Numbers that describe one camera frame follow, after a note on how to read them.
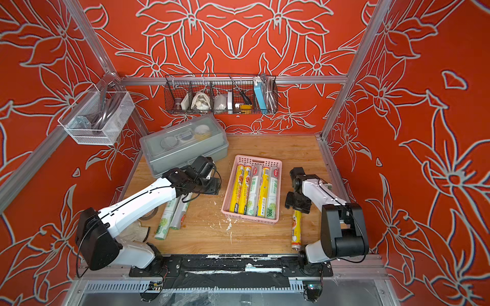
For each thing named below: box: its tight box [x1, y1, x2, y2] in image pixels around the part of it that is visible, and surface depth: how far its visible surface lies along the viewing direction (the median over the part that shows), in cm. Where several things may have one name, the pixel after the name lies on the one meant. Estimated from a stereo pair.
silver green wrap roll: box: [169, 192, 193, 231], surface depth 85 cm
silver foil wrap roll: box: [246, 163, 263, 217], surface depth 92 cm
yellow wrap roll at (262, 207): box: [256, 165, 270, 219], surface depth 92 cm
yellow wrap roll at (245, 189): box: [238, 163, 252, 215], surface depth 93 cm
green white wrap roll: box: [266, 166, 279, 220], surface depth 91 cm
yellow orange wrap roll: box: [291, 209, 302, 252], surface depth 81 cm
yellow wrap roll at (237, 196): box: [229, 164, 245, 215], surface depth 93 cm
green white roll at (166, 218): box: [154, 196, 179, 241], surface depth 82 cm
